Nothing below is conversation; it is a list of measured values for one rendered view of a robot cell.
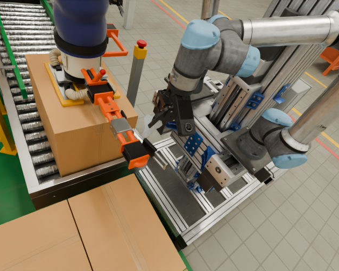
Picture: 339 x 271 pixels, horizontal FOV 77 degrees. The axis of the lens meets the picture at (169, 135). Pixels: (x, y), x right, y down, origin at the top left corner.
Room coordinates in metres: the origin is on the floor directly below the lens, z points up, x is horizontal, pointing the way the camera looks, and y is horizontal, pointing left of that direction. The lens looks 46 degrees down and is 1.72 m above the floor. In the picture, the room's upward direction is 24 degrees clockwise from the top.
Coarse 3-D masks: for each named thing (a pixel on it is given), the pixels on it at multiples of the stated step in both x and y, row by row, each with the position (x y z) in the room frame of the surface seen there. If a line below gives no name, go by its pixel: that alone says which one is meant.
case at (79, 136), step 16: (32, 64) 0.82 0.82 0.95; (32, 80) 0.78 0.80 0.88; (48, 80) 0.76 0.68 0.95; (112, 80) 0.97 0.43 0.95; (48, 96) 0.66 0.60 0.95; (48, 112) 0.58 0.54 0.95; (64, 112) 0.61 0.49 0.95; (80, 112) 0.65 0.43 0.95; (96, 112) 0.69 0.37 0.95; (128, 112) 0.78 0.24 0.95; (48, 128) 0.58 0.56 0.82; (64, 128) 0.53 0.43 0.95; (80, 128) 0.57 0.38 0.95; (96, 128) 0.62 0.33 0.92; (64, 144) 0.51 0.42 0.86; (80, 144) 0.57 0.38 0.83; (96, 144) 0.63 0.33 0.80; (112, 144) 0.70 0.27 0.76; (64, 160) 0.50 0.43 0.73; (80, 160) 0.56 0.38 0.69; (96, 160) 0.63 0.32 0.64; (112, 160) 0.71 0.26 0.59; (64, 176) 0.50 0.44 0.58
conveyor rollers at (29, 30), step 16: (0, 16) 1.68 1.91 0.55; (16, 16) 1.78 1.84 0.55; (32, 16) 1.94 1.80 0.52; (48, 16) 2.06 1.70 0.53; (0, 32) 1.47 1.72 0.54; (16, 32) 1.56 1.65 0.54; (32, 32) 1.66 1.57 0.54; (48, 32) 1.76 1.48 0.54; (0, 48) 1.27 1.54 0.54; (16, 48) 1.35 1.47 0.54; (32, 48) 1.44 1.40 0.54; (48, 48) 1.54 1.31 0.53; (16, 80) 1.02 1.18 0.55; (16, 96) 0.89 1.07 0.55; (32, 96) 0.95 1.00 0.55; (32, 112) 0.82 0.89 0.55; (32, 128) 0.72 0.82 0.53; (48, 144) 0.66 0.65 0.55; (32, 160) 0.53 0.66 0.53; (48, 160) 0.57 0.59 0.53
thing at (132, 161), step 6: (126, 144) 0.47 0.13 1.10; (132, 144) 0.48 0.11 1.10; (138, 144) 0.49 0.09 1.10; (120, 150) 0.46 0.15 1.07; (126, 150) 0.45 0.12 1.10; (132, 150) 0.46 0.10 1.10; (138, 150) 0.47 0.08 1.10; (144, 150) 0.48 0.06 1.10; (126, 156) 0.45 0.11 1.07; (132, 156) 0.43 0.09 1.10; (138, 156) 0.44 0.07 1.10; (144, 156) 0.45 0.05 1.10; (132, 162) 0.42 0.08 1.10
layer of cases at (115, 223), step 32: (96, 192) 0.50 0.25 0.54; (128, 192) 0.58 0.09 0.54; (32, 224) 0.24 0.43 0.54; (64, 224) 0.29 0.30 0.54; (96, 224) 0.35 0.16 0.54; (128, 224) 0.41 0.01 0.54; (160, 224) 0.48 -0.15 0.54; (0, 256) 0.08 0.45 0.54; (32, 256) 0.13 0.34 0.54; (64, 256) 0.17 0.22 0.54; (96, 256) 0.22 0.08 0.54; (128, 256) 0.27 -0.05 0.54; (160, 256) 0.33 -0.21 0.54
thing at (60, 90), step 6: (48, 66) 0.84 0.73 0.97; (54, 66) 0.85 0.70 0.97; (60, 66) 0.87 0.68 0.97; (48, 72) 0.80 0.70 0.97; (54, 78) 0.77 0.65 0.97; (54, 84) 0.73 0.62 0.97; (60, 84) 0.74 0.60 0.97; (66, 84) 0.73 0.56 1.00; (72, 84) 0.78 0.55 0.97; (60, 90) 0.71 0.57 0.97; (60, 96) 0.68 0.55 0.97; (66, 96) 0.69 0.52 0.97; (66, 102) 0.66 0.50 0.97; (72, 102) 0.67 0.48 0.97; (78, 102) 0.69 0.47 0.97
